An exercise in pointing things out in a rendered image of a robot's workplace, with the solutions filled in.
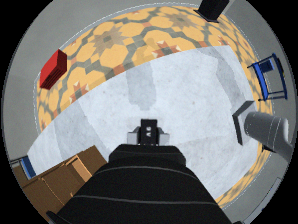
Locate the brown wooden chest of drawers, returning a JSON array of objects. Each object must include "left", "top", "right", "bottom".
[{"left": 20, "top": 151, "right": 82, "bottom": 207}]

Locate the brown wooden drawer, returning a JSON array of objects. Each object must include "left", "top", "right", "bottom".
[
  {"left": 66, "top": 145, "right": 107, "bottom": 186},
  {"left": 23, "top": 179, "right": 62, "bottom": 222},
  {"left": 42, "top": 165, "right": 81, "bottom": 206}
]

